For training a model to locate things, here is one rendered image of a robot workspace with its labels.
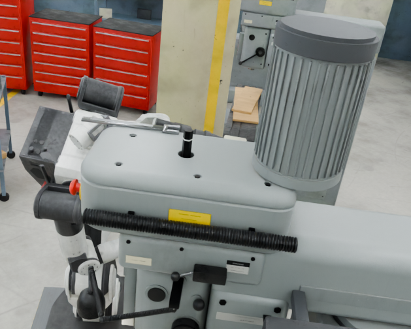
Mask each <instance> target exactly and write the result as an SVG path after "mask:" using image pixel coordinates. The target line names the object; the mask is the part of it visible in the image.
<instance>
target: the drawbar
mask: <svg viewBox="0 0 411 329"><path fill-rule="evenodd" d="M183 138H184V139H185V140H191V139H193V130H192V129H189V128H186V129H184V134H183ZM184 139H183V141H182V154H181V157H183V158H190V157H191V146H192V140H191V141H185V140H184Z"/></svg>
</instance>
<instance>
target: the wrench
mask: <svg viewBox="0 0 411 329"><path fill-rule="evenodd" d="M81 121H83V122H89V123H100V124H106V125H117V126H122V127H133V128H139V129H150V130H156V131H162V132H163V133H167V134H177V135H179V131H176V130H180V126H178V125H164V126H162V125H151V124H145V123H135V122H128V121H118V120H112V119H101V118H96V117H85V116H83V117H82V119H81ZM170 129H176V130H170Z"/></svg>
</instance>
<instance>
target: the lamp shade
mask: <svg viewBox="0 0 411 329"><path fill-rule="evenodd" d="M99 294H100V296H101V302H102V305H103V310H104V312H105V304H106V300H105V297H104V294H103V292H102V290H101V289H99ZM76 304H77V313H78V315H79V316H80V317H82V318H83V319H88V320H92V319H97V318H99V316H98V314H97V308H96V305H95V298H94V295H93V292H92V293H90V292H88V288H85V289H84V290H82V291H81V292H80V295H79V297H78V300H77V303H76Z"/></svg>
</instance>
